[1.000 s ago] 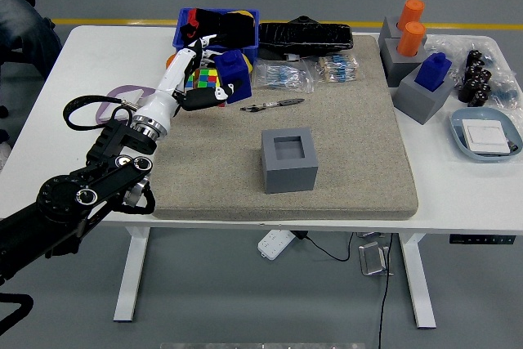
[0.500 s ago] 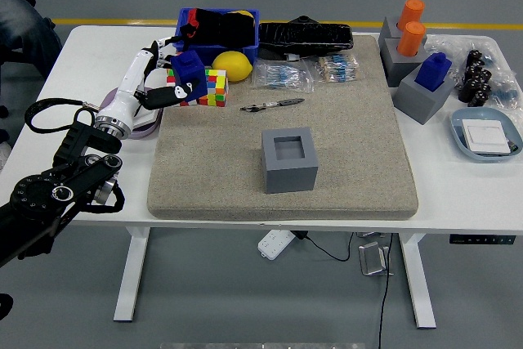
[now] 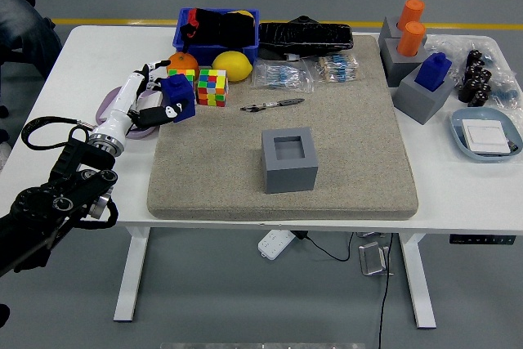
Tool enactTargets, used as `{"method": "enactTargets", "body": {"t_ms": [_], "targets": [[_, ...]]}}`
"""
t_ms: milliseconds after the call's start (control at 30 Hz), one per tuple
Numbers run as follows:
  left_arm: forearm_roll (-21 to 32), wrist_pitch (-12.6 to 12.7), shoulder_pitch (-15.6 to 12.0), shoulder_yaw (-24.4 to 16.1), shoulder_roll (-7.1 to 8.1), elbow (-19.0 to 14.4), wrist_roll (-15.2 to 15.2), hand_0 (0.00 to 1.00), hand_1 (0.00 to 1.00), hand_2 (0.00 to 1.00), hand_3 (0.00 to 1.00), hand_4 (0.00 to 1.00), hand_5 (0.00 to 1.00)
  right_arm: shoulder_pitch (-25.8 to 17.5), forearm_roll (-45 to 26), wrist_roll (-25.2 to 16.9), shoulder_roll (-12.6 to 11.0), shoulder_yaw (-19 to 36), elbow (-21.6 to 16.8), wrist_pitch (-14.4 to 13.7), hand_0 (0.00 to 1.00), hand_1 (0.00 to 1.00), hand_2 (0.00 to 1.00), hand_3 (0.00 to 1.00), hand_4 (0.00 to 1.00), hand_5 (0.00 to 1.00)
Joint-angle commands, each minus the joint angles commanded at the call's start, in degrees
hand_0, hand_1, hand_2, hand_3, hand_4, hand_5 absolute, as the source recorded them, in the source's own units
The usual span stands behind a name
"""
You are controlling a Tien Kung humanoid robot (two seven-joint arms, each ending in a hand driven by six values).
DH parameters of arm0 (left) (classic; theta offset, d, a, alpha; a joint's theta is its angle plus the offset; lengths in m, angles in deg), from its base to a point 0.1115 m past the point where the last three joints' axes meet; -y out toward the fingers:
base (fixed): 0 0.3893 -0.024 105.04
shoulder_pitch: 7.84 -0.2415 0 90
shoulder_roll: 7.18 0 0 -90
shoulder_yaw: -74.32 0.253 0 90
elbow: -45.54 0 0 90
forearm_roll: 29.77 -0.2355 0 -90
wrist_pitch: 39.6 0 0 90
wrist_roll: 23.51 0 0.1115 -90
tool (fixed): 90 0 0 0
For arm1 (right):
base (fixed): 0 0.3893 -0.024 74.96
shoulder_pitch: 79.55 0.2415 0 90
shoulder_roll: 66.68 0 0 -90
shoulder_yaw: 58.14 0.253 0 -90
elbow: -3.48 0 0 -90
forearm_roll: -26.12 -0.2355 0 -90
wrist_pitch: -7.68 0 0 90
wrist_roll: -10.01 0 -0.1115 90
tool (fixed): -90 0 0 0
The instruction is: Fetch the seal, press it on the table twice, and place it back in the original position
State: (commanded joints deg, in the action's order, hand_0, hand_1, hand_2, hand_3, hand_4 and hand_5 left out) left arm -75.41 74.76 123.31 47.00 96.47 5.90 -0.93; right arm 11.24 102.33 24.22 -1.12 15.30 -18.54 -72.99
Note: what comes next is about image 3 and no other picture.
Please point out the yellow item in bin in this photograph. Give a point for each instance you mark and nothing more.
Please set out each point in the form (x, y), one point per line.
(244, 13)

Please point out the black desk control panel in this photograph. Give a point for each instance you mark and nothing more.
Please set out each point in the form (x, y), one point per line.
(482, 240)

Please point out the yellow lemon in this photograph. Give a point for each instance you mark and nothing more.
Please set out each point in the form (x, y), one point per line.
(232, 66)

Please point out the bag of black capacitors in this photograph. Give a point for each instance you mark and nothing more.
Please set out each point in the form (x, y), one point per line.
(476, 83)

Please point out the grey square seal holder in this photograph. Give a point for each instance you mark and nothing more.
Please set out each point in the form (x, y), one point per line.
(290, 179)
(421, 106)

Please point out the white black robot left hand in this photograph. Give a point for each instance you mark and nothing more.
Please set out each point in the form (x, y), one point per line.
(122, 99)

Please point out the grey-brown table mat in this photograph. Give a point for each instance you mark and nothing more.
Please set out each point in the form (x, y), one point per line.
(212, 161)

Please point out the orange cylinder seal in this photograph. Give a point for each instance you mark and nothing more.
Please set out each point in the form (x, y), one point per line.
(412, 12)
(412, 40)

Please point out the white wall switch panel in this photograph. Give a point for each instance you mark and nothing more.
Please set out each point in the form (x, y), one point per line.
(153, 100)
(486, 136)

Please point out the silver metal bracket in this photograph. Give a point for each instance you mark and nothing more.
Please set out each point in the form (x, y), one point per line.
(369, 235)

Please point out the blue square seal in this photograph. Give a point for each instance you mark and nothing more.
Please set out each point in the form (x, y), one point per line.
(433, 73)
(181, 93)

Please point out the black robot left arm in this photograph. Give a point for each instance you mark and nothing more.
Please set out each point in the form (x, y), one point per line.
(65, 169)

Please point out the orange fruit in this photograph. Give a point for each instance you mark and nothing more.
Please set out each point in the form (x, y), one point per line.
(184, 62)

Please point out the person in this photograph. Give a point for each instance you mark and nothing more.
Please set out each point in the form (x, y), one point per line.
(24, 26)

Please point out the white table leg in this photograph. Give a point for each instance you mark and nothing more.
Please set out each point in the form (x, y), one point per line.
(128, 279)
(421, 287)

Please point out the bag of blue resistors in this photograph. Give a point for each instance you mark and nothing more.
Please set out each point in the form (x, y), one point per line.
(282, 76)

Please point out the stickerless colourful puzzle cube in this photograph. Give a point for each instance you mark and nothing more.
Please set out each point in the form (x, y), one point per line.
(212, 89)

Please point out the white-edged colourful puzzle cube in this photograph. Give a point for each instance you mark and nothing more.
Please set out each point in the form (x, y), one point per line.
(189, 73)

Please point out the bag of blue components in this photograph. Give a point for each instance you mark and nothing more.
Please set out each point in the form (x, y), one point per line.
(506, 93)

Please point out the light blue plastic tray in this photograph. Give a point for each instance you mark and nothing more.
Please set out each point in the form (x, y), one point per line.
(457, 136)

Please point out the silver metal foot pedal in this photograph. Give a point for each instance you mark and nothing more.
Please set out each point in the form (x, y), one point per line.
(372, 260)

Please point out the grey round-hole seal holder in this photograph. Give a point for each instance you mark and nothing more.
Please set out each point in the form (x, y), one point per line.
(398, 69)
(388, 34)

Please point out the bag of brown resistors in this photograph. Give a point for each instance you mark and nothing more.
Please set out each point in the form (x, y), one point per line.
(335, 68)

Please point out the black plastic-wrapped keyboard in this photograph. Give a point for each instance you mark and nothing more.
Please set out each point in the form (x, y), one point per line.
(306, 38)

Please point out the purple plastic tray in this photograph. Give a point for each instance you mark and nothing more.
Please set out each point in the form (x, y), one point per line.
(107, 99)

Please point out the black cloth with red trim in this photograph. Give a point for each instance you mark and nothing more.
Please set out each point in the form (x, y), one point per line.
(229, 30)

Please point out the blue plastic bin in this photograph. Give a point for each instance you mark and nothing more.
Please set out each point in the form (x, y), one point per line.
(245, 52)

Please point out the white power strip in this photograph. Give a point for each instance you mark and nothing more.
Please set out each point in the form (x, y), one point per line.
(275, 244)

